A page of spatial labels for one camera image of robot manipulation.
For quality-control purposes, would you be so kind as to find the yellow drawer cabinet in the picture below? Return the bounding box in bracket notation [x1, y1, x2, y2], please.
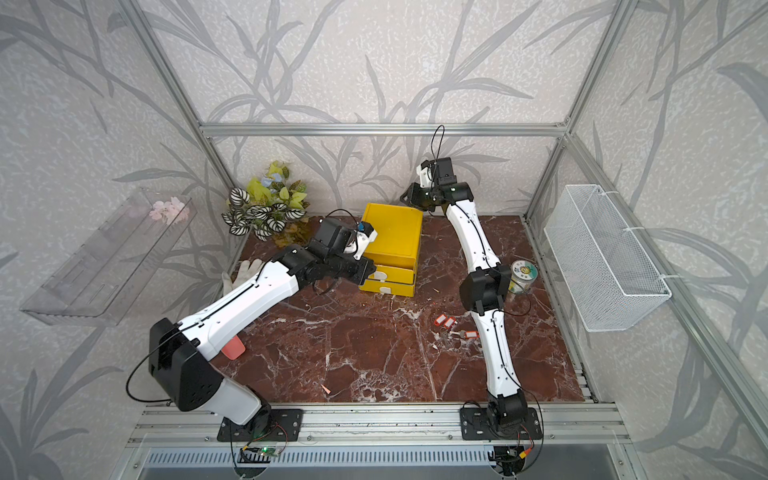
[362, 203, 423, 270]

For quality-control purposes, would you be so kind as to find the yellow top drawer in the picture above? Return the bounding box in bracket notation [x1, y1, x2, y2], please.
[367, 264, 416, 284]

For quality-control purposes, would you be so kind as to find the dark teal drawer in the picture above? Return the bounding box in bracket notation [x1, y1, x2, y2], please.
[360, 279, 415, 297]

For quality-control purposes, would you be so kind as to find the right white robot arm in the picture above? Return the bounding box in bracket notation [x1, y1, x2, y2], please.
[400, 157, 543, 441]

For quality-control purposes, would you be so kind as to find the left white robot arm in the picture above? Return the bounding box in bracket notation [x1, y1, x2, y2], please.
[142, 218, 377, 434]

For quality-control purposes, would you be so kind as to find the artificial potted plant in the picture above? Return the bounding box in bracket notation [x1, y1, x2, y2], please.
[221, 161, 310, 248]

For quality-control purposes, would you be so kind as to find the white work glove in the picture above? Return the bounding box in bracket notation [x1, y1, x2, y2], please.
[221, 259, 263, 296]

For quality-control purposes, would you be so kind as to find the red plastic scoop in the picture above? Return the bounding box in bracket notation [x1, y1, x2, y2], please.
[221, 335, 246, 360]

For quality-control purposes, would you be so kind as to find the left circuit board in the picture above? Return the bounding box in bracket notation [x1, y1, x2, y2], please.
[237, 444, 286, 464]

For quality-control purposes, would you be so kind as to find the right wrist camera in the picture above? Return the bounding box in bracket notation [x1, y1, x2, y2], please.
[418, 164, 433, 190]

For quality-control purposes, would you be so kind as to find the solder wire spool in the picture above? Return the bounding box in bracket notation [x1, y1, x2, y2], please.
[508, 259, 539, 295]

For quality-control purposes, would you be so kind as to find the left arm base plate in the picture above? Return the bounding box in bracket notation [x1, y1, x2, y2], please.
[217, 408, 304, 443]

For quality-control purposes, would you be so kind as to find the white wire mesh basket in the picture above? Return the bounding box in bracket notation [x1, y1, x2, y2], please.
[544, 184, 672, 333]

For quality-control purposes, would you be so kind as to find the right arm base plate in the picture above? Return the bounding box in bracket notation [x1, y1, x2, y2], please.
[459, 404, 544, 441]

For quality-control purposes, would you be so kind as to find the clear acrylic wall shelf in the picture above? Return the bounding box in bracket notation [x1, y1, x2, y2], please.
[20, 188, 197, 327]

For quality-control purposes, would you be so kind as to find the aluminium front rail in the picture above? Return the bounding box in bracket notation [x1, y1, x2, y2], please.
[126, 402, 631, 448]

